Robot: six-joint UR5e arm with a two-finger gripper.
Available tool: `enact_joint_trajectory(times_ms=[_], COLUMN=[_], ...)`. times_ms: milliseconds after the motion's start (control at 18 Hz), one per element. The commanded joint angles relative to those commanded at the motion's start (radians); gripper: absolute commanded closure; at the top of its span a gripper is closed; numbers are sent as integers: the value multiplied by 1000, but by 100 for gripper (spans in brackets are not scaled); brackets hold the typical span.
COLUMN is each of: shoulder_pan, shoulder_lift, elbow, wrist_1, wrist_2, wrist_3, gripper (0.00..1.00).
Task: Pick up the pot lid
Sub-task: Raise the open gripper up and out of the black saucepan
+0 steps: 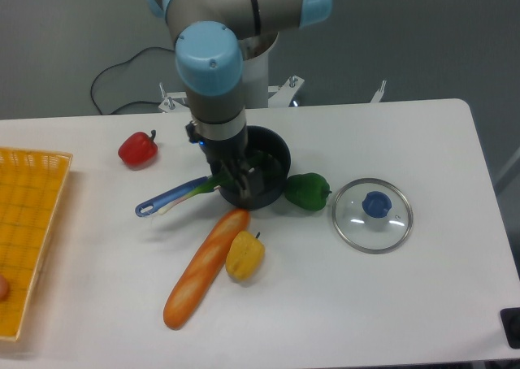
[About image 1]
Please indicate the glass pot lid blue knob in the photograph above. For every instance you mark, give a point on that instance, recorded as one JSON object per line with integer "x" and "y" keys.
{"x": 372, "y": 216}

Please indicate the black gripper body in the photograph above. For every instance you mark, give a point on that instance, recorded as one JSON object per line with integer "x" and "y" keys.
{"x": 223, "y": 145}

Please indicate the green bell pepper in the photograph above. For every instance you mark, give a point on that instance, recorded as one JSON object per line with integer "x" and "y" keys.
{"x": 309, "y": 191}

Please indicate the dark blue saucepan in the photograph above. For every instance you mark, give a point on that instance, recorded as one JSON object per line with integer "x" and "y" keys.
{"x": 264, "y": 140}

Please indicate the orange baguette bread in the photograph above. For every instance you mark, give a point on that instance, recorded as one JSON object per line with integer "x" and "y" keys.
{"x": 206, "y": 264}

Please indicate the yellow woven basket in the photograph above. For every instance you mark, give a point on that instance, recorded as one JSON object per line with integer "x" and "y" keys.
{"x": 32, "y": 182}

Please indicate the yellow bell pepper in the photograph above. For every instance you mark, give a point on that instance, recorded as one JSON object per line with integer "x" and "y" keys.
{"x": 245, "y": 256}

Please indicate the black device at table corner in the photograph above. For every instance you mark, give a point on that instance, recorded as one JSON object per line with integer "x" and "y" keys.
{"x": 510, "y": 318}

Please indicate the green spring onion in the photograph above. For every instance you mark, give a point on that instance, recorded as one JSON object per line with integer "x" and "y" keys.
{"x": 271, "y": 169}

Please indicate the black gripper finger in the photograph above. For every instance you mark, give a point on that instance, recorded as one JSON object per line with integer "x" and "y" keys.
{"x": 228, "y": 172}
{"x": 251, "y": 184}

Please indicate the red bell pepper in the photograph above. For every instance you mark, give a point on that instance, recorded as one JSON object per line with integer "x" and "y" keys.
{"x": 138, "y": 149}

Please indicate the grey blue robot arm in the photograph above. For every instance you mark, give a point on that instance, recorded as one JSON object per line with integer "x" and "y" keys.
{"x": 207, "y": 36}

